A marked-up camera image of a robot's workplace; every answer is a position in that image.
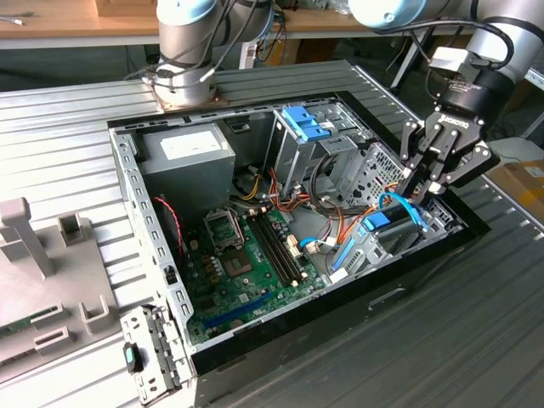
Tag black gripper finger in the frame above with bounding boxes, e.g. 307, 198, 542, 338
418, 131, 502, 205
399, 120, 443, 199

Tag long blue data wire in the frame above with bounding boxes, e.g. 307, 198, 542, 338
377, 190, 429, 234

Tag hard disk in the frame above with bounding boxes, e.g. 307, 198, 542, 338
332, 201, 426, 273

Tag orange yellow red power wire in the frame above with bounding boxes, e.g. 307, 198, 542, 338
337, 181, 403, 248

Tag grey metal disk bay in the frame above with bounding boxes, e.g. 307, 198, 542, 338
331, 198, 465, 282

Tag white flat panel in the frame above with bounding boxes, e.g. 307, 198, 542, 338
488, 135, 544, 166

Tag large brown cardboard box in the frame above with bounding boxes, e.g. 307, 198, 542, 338
503, 78, 537, 118

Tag blue plastic drive latch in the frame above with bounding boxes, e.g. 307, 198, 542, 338
280, 105, 333, 145

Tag grey metal drive cage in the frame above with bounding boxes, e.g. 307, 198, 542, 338
262, 100, 375, 201

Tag long wooden desk white legs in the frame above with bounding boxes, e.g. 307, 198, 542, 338
280, 0, 539, 90

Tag clear bags of parts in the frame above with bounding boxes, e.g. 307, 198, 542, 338
312, 0, 352, 13

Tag black RAM slot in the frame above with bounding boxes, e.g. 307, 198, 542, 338
249, 214, 298, 289
258, 211, 308, 282

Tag small white box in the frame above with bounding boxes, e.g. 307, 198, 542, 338
239, 42, 259, 70

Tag metal socket cover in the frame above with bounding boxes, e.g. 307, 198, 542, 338
204, 209, 246, 253

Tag CPU socket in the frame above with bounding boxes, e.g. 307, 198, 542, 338
220, 248, 254, 280

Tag green motherboard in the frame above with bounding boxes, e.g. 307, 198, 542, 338
182, 203, 328, 345

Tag open black PC case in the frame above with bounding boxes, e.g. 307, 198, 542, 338
105, 88, 493, 408

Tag grey power supply unit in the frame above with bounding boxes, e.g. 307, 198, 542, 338
138, 126, 237, 213

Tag blue expansion slot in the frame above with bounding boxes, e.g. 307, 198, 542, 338
201, 291, 274, 332

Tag black case fan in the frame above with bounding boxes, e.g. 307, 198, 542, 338
151, 194, 188, 261

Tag small brown cardboard box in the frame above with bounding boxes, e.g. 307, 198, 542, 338
96, 0, 159, 18

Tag small black blue knob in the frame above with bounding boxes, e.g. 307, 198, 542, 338
122, 342, 145, 375

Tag wooden desk with box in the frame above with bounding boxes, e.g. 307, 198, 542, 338
0, 0, 162, 50

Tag grey parts rack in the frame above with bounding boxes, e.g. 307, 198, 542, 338
0, 197, 124, 371

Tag green circuit board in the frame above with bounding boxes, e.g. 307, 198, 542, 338
0, 309, 59, 341

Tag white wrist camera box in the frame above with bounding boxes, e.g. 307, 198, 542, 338
428, 45, 473, 81

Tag perforated grey metal bracket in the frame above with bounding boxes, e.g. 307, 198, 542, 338
337, 142, 411, 209

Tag thick black wrist cable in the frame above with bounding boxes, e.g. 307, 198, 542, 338
369, 16, 516, 69

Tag short blue wire white plug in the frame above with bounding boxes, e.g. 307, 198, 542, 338
298, 239, 325, 256

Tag orange yellow wire bundle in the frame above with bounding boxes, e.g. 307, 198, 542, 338
231, 165, 341, 222

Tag light blue cable bundle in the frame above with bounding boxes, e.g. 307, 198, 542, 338
258, 8, 286, 65

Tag square brown base plate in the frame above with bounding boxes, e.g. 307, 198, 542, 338
144, 70, 229, 115

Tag red black twisted wire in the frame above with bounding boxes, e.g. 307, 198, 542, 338
152, 195, 185, 260

